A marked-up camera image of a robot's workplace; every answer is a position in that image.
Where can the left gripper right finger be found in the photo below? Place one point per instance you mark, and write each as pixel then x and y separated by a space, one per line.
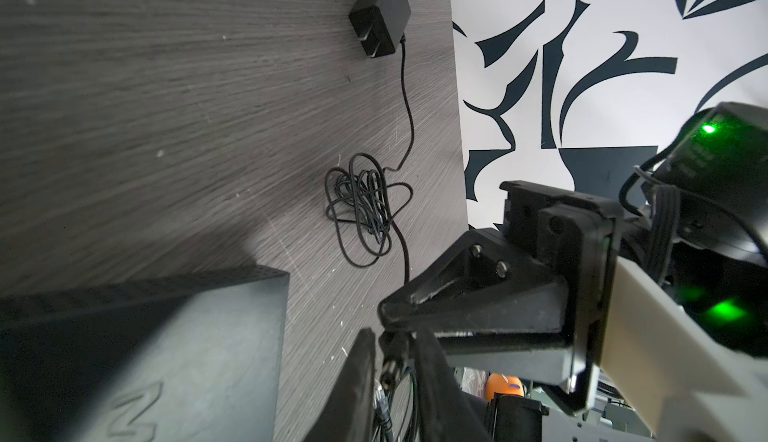
pixel 445 414

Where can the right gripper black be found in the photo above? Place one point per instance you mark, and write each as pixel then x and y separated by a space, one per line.
pixel 485 284

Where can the black wall power adapter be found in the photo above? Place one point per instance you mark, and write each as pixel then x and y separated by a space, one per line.
pixel 380 25

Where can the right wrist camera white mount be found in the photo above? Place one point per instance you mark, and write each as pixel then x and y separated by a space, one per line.
pixel 683 385

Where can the black network switch box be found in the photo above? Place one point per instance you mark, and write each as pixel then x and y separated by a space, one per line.
pixel 192 357

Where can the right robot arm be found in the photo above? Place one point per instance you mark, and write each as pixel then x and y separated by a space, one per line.
pixel 695 221

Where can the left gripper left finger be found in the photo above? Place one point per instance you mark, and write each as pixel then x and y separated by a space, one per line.
pixel 349 411

